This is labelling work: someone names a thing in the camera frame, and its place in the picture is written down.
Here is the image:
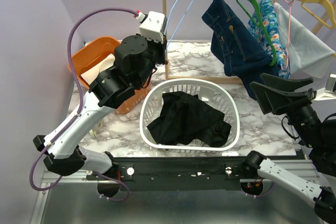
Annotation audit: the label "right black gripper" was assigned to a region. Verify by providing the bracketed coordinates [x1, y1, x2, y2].
[249, 71, 324, 146]

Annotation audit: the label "light blue wire hanger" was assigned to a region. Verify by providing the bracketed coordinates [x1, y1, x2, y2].
[165, 0, 203, 51]

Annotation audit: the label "blue denim shorts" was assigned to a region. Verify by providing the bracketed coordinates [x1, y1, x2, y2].
[202, 0, 279, 100]

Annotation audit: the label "green plastic hanger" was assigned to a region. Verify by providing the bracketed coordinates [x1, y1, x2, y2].
[213, 0, 278, 67]

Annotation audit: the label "blue floral garment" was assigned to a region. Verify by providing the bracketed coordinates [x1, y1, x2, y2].
[247, 0, 290, 79]

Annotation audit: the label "black skirt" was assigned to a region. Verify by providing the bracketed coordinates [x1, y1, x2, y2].
[147, 91, 232, 147]

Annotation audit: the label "pink wire hanger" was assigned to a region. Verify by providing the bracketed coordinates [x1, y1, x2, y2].
[281, 0, 295, 70]

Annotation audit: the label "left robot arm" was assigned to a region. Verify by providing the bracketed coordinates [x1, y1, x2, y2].
[33, 34, 167, 179]

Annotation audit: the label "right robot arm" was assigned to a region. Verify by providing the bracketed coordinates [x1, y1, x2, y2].
[239, 73, 335, 223]

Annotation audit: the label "yellow plastic hanger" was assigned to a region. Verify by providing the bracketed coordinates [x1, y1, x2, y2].
[274, 0, 335, 29]

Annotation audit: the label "light grey cloth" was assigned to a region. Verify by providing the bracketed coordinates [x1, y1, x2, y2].
[274, 3, 335, 79]

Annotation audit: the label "patterned ceramic bowl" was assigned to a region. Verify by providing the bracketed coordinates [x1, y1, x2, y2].
[99, 57, 115, 73]

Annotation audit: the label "white plastic laundry basket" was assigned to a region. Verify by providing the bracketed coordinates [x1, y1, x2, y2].
[140, 78, 240, 154]

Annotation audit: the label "orange plastic bin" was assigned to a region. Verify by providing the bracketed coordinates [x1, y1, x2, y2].
[72, 36, 152, 114]

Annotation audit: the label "white square plate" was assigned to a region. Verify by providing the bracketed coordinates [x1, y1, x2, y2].
[80, 54, 115, 89]

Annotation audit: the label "green floral mug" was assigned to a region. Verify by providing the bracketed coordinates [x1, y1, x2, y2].
[89, 120, 104, 139]

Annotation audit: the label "black mounting base bar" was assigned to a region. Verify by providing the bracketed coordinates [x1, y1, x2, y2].
[86, 155, 266, 193]

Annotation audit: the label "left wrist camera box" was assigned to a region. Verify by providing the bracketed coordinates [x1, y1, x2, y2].
[136, 11, 167, 44]

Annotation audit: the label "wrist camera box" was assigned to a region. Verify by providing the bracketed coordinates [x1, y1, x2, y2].
[314, 73, 336, 101]
[136, 11, 167, 44]

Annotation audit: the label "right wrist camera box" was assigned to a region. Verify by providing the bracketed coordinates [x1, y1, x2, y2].
[314, 73, 336, 101]

